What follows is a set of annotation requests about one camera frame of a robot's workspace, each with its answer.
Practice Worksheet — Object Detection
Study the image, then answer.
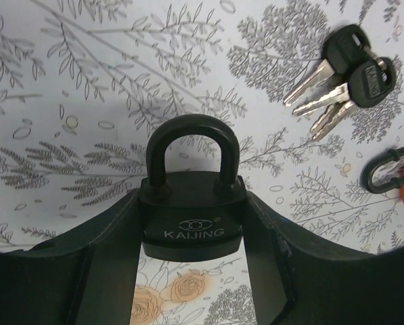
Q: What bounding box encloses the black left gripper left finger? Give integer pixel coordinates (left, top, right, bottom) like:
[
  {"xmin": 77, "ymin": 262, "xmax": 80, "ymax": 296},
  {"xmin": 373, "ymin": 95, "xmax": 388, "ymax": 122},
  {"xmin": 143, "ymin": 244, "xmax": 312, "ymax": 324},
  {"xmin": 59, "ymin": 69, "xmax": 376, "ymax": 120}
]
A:
[{"xmin": 0, "ymin": 190, "xmax": 141, "ymax": 324}]

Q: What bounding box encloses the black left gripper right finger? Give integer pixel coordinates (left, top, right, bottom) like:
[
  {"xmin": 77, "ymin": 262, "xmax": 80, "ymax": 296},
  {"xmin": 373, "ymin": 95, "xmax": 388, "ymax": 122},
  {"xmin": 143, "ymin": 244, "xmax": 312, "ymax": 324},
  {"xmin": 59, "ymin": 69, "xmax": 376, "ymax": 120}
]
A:
[{"xmin": 242, "ymin": 194, "xmax": 404, "ymax": 324}]

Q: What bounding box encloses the orange black padlock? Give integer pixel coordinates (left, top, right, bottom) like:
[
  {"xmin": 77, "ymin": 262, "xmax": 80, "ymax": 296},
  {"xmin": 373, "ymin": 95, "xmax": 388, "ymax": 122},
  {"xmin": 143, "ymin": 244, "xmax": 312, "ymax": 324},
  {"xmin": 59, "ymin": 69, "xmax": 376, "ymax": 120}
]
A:
[{"xmin": 360, "ymin": 147, "xmax": 404, "ymax": 204}]

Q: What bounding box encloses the black-headed key bunch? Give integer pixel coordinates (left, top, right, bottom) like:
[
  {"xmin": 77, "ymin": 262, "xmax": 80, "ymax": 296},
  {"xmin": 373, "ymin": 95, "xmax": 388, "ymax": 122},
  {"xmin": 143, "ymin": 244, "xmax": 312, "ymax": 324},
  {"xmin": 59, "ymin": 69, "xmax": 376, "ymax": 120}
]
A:
[{"xmin": 284, "ymin": 24, "xmax": 397, "ymax": 142}]

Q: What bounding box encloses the floral patterned mat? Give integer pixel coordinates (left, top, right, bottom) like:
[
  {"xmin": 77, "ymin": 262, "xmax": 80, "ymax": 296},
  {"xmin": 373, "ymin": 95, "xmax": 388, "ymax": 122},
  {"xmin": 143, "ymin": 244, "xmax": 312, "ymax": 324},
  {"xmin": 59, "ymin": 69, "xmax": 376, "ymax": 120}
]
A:
[{"xmin": 0, "ymin": 0, "xmax": 404, "ymax": 325}]

